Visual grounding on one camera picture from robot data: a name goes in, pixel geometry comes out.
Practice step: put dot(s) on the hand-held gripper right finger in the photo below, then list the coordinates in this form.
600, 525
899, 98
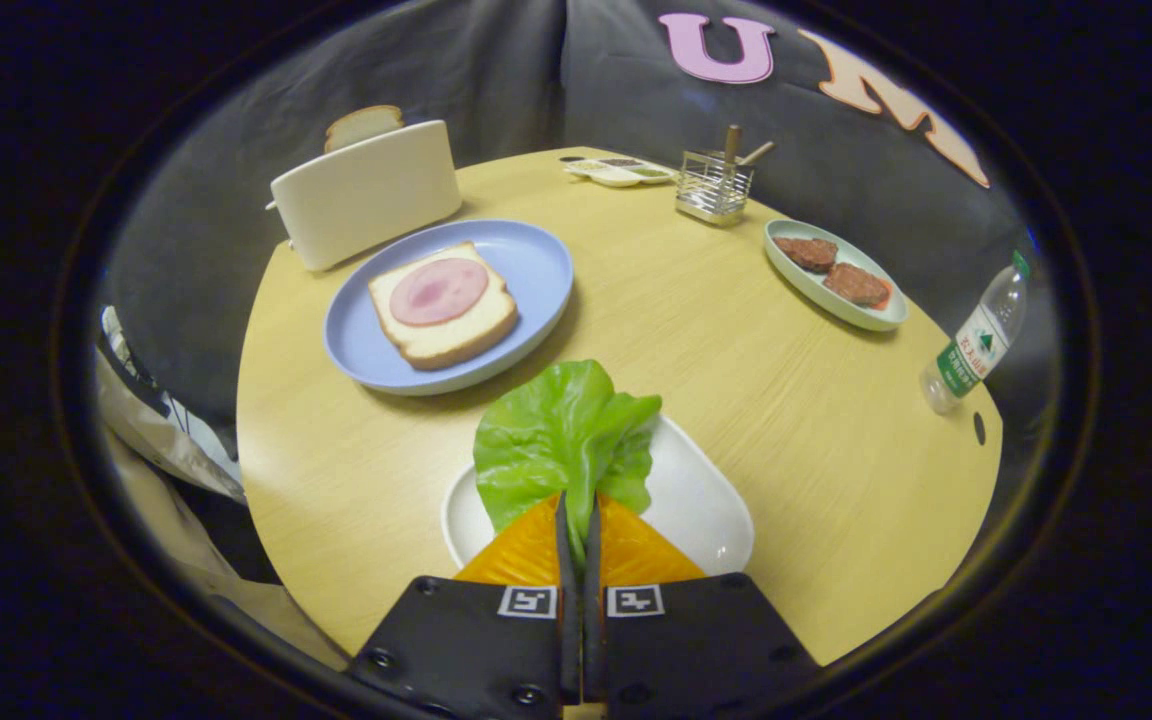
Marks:
696, 645

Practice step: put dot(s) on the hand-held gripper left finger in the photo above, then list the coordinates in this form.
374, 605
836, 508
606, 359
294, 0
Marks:
466, 650

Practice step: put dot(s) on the green lettuce leaf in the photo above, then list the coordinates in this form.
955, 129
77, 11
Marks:
556, 430

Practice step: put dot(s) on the plain bread slice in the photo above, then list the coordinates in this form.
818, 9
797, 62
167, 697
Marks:
361, 125

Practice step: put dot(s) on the white plate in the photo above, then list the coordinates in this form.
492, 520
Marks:
696, 500

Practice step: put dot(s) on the beige cloth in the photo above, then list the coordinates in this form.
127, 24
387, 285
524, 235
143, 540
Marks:
236, 600

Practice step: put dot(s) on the bread slice under ham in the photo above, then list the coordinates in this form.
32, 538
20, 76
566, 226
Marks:
451, 340

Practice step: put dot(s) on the pink ham slice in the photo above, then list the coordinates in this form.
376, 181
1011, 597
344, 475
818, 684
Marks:
438, 291

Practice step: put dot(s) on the pale green plate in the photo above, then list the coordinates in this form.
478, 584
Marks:
836, 305

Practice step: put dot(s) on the white crumpled bag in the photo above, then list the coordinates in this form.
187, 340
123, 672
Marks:
156, 430

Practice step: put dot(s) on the blue plate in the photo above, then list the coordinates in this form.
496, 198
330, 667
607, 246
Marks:
536, 265

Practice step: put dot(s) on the brown meat patty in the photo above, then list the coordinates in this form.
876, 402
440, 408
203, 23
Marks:
806, 253
856, 285

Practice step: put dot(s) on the clear water bottle green label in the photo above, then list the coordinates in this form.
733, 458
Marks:
971, 350

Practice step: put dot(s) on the white toaster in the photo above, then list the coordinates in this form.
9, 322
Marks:
366, 200

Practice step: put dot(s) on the white divided condiment dish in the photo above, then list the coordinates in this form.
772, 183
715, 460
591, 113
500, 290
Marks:
616, 175

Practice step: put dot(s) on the black backdrop cloth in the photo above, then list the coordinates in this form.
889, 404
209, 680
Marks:
496, 80

